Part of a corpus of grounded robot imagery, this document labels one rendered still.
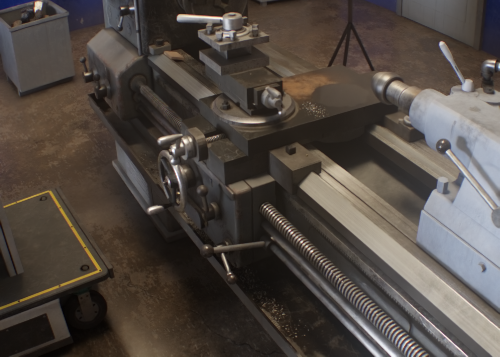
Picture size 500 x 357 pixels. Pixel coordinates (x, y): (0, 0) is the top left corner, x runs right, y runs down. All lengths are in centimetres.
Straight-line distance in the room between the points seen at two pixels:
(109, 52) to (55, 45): 176
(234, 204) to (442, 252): 64
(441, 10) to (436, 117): 423
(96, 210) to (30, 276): 94
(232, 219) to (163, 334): 78
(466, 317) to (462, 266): 13
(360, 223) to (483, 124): 42
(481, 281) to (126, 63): 181
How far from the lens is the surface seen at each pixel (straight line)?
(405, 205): 184
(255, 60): 190
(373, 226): 153
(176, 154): 180
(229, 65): 186
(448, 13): 558
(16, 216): 267
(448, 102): 146
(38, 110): 438
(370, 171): 198
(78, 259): 234
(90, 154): 367
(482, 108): 146
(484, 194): 130
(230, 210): 180
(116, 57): 276
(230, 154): 176
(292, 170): 168
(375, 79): 166
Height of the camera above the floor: 176
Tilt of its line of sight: 32 degrees down
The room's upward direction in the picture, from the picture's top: 2 degrees counter-clockwise
